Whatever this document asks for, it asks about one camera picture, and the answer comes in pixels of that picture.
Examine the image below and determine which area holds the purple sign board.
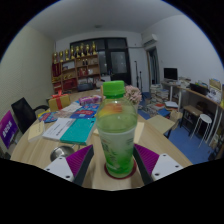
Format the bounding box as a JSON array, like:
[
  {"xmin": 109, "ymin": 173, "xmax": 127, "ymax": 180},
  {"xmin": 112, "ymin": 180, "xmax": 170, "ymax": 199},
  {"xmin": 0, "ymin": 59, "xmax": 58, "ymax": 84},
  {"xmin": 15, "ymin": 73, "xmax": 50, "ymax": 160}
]
[{"xmin": 0, "ymin": 110, "xmax": 19, "ymax": 149}]

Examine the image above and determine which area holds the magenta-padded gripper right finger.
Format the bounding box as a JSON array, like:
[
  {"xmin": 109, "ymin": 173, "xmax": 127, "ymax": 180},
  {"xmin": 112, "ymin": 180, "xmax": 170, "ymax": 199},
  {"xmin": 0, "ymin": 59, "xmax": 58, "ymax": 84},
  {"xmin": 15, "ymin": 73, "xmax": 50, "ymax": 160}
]
[{"xmin": 132, "ymin": 143, "xmax": 184, "ymax": 186}]

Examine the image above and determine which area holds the white booklet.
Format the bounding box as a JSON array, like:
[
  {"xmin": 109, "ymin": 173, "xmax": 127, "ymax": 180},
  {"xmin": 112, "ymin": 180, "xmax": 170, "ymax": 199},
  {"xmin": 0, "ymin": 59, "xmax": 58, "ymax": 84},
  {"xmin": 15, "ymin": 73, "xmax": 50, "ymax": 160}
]
[{"xmin": 42, "ymin": 117, "xmax": 76, "ymax": 142}]

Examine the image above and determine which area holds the pink flower bouquet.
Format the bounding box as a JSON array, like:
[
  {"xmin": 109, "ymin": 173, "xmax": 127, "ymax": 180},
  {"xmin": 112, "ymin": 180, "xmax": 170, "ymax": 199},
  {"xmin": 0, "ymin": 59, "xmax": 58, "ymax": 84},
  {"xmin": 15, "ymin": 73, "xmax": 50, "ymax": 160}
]
[{"xmin": 124, "ymin": 85, "xmax": 143, "ymax": 105}]

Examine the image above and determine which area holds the white air conditioner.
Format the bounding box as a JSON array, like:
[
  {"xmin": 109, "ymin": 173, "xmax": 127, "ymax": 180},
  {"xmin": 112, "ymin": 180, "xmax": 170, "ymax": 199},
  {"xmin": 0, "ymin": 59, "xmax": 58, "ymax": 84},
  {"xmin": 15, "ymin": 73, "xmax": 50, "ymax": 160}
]
[{"xmin": 142, "ymin": 33, "xmax": 158, "ymax": 48}]

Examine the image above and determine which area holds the white round stool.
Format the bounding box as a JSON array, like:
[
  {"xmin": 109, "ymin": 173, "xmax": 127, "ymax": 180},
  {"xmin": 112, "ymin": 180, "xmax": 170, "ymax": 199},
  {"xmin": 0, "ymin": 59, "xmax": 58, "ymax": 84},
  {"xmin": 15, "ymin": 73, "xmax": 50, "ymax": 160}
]
[{"xmin": 193, "ymin": 113, "xmax": 213, "ymax": 148}]

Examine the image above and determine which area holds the teal book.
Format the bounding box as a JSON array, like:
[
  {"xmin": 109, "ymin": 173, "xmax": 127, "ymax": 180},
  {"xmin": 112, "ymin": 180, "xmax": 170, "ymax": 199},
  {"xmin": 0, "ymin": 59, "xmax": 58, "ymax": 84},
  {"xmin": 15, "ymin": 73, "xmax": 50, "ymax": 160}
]
[{"xmin": 59, "ymin": 117, "xmax": 98, "ymax": 146}]

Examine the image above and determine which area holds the wooden side desk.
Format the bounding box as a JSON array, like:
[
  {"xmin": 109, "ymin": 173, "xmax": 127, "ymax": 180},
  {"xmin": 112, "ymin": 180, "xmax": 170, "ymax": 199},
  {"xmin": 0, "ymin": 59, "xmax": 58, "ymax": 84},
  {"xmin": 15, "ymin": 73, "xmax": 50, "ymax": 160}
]
[{"xmin": 176, "ymin": 83, "xmax": 224, "ymax": 134}]

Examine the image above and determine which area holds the light wooden chair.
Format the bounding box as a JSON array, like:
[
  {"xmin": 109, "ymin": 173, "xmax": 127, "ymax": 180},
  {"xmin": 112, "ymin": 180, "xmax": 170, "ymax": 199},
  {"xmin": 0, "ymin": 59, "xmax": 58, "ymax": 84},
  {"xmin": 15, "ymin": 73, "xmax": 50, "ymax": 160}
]
[{"xmin": 146, "ymin": 114, "xmax": 176, "ymax": 138}]

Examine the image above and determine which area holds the dark framed window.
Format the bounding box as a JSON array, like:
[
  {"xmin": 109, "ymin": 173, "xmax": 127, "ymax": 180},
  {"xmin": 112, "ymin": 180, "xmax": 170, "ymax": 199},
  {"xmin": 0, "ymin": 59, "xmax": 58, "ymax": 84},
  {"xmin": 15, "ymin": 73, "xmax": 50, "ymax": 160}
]
[{"xmin": 69, "ymin": 37, "xmax": 132, "ymax": 86}]

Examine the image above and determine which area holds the yellow envelope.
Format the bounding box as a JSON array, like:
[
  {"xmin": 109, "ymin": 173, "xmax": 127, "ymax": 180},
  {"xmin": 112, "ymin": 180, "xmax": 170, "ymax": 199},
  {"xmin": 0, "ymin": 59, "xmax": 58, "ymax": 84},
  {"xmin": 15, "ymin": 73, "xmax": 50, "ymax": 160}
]
[{"xmin": 133, "ymin": 121, "xmax": 145, "ymax": 145}]

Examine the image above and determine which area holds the blue and red book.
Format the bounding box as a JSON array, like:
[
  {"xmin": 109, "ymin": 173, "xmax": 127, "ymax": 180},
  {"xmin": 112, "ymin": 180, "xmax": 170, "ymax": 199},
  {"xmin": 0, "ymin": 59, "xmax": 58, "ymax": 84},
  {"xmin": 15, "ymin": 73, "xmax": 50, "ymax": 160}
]
[{"xmin": 69, "ymin": 103, "xmax": 101, "ymax": 120}]

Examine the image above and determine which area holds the computer monitor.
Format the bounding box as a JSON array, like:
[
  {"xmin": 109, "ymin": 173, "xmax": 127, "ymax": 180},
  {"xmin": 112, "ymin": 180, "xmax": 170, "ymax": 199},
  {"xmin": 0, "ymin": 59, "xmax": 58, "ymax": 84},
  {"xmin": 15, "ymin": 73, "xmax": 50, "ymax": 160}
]
[{"xmin": 163, "ymin": 67, "xmax": 179, "ymax": 82}]

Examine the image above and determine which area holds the black office chair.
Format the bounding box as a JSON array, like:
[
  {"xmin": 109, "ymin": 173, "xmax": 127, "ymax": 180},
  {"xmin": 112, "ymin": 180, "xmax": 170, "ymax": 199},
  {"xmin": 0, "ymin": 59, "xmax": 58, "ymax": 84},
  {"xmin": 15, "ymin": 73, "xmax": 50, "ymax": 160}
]
[{"xmin": 10, "ymin": 97, "xmax": 49, "ymax": 135}]

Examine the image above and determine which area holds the flat round red coaster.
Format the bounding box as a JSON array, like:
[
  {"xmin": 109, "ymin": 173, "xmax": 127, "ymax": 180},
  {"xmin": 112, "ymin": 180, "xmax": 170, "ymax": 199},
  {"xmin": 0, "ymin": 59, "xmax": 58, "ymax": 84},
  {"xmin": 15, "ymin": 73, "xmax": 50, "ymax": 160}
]
[{"xmin": 103, "ymin": 159, "xmax": 138, "ymax": 180}]

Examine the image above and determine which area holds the pile of books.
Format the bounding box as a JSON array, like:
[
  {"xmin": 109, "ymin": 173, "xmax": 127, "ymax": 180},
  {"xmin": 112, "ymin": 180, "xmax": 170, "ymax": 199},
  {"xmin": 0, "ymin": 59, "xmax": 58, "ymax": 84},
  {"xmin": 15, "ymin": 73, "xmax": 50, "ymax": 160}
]
[{"xmin": 146, "ymin": 84, "xmax": 171, "ymax": 116}]

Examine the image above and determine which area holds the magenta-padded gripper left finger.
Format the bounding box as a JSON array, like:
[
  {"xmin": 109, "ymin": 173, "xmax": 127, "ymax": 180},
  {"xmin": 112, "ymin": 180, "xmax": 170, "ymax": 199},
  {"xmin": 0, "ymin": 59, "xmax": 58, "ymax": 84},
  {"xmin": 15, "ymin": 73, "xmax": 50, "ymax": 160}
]
[{"xmin": 44, "ymin": 144, "xmax": 95, "ymax": 187}]

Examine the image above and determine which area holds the green tea drink bottle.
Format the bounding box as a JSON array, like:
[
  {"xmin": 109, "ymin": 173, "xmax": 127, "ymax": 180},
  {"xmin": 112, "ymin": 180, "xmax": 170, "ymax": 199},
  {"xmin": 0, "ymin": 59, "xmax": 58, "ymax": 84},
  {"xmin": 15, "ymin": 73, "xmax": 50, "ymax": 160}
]
[{"xmin": 95, "ymin": 80, "xmax": 139, "ymax": 179}]

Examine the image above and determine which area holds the beige notebook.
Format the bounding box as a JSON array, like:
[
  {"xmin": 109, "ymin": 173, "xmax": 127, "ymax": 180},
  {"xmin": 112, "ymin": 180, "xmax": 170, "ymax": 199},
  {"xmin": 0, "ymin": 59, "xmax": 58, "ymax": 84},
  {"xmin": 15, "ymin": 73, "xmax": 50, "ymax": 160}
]
[{"xmin": 27, "ymin": 120, "xmax": 46, "ymax": 143}]

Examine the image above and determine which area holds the wooden shelf unit with trophies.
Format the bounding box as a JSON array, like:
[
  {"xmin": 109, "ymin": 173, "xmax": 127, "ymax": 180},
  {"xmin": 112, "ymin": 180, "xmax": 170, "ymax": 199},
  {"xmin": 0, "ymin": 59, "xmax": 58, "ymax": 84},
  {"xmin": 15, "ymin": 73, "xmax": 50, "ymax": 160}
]
[{"xmin": 50, "ymin": 41, "xmax": 102, "ymax": 94}]

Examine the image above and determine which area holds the pink box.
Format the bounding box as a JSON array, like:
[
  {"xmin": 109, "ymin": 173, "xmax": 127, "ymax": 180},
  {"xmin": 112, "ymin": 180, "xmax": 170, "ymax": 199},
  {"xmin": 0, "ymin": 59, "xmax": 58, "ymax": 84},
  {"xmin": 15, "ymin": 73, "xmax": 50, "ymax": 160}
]
[{"xmin": 78, "ymin": 94, "xmax": 103, "ymax": 107}]

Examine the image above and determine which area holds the yellow gift box red ribbon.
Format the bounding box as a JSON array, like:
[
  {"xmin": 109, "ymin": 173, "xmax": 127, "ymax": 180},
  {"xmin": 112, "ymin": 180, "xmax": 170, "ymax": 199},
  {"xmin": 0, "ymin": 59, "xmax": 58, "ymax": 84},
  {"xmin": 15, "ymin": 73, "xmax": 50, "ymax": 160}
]
[{"xmin": 48, "ymin": 93, "xmax": 72, "ymax": 112}]

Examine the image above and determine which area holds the steel cup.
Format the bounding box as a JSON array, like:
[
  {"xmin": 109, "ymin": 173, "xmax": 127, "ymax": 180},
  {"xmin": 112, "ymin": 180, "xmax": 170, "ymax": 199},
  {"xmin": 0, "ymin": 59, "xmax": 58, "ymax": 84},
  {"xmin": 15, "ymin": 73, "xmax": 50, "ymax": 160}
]
[{"xmin": 49, "ymin": 145, "xmax": 76, "ymax": 163}]

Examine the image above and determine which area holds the low wooden stool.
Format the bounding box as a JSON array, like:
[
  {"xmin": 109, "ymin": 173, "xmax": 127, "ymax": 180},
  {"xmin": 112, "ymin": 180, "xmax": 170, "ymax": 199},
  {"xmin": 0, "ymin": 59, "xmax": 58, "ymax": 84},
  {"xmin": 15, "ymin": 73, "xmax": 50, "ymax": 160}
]
[{"xmin": 182, "ymin": 104, "xmax": 204, "ymax": 129}]

